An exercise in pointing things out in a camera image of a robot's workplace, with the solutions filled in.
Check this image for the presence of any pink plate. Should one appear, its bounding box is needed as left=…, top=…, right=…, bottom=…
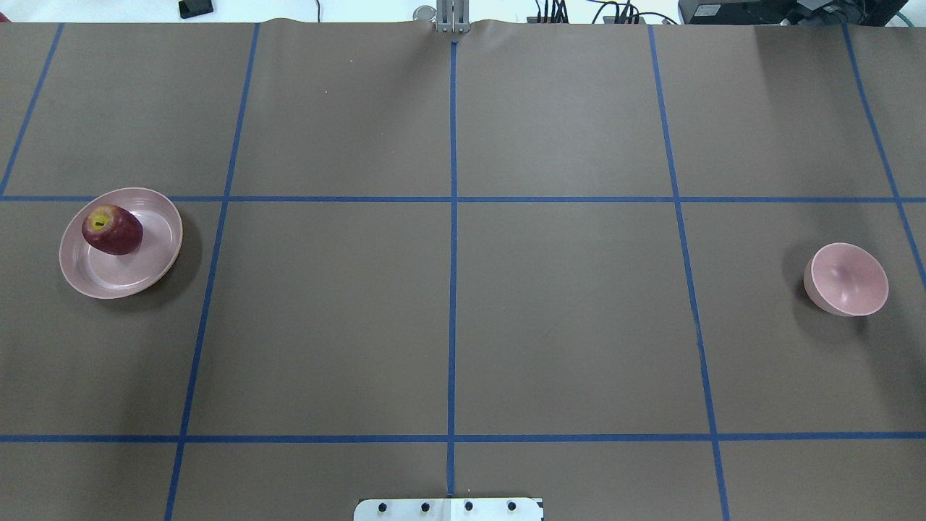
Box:
left=59, top=187, right=183, bottom=299

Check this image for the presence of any red apple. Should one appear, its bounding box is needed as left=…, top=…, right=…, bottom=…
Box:
left=80, top=204, right=143, bottom=256

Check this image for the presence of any white mount base plate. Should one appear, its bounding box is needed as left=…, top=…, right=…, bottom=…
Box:
left=353, top=497, right=545, bottom=520

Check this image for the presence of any pink bowl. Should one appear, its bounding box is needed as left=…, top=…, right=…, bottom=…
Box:
left=803, top=242, right=890, bottom=318

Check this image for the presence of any grey aluminium frame post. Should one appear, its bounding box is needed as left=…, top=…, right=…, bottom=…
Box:
left=434, top=0, right=472, bottom=34

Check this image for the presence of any brown paper table cover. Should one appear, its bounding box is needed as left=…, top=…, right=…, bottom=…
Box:
left=2, top=20, right=924, bottom=520

